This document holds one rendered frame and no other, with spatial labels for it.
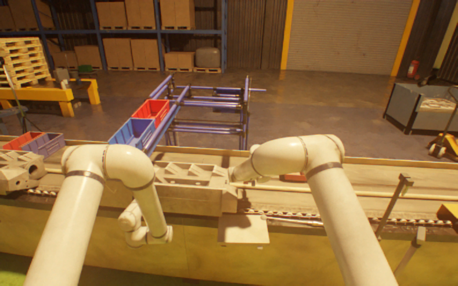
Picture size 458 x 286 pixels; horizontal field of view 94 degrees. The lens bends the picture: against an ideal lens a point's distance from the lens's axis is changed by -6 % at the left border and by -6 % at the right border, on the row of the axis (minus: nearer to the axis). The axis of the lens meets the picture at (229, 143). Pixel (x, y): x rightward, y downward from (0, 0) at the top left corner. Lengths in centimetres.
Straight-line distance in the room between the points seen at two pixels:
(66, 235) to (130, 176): 24
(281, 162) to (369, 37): 1195
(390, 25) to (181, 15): 896
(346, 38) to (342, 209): 1162
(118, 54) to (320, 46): 900
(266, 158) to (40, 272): 65
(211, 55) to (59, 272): 977
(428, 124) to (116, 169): 572
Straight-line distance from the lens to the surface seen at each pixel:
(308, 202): 180
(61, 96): 604
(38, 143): 285
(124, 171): 81
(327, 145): 77
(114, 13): 1140
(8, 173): 216
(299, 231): 161
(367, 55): 1264
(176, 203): 152
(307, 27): 1163
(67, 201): 78
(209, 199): 144
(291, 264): 188
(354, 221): 70
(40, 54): 734
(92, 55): 1220
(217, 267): 194
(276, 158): 71
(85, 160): 84
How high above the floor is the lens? 189
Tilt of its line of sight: 28 degrees down
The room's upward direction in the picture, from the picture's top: 1 degrees clockwise
